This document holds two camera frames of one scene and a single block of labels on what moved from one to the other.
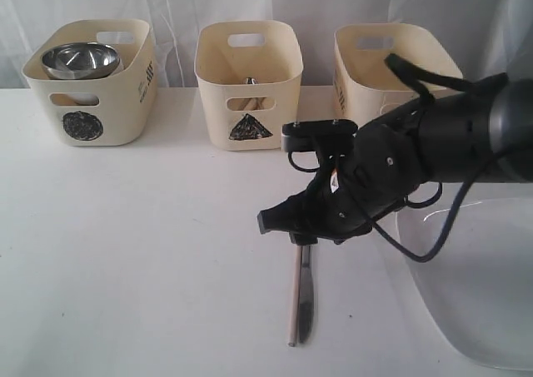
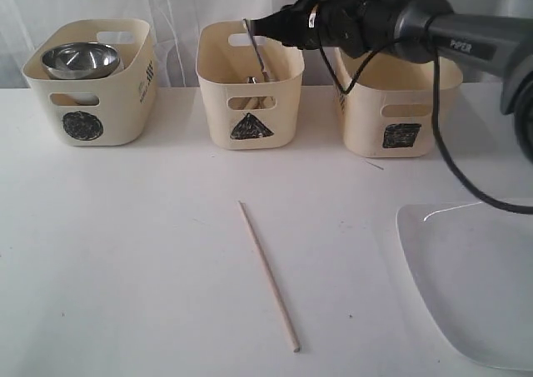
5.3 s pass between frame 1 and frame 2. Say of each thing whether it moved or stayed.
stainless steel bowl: stayed
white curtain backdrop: stayed
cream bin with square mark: stayed
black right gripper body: moved
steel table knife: moved
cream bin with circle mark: stayed
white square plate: stayed
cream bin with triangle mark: stayed
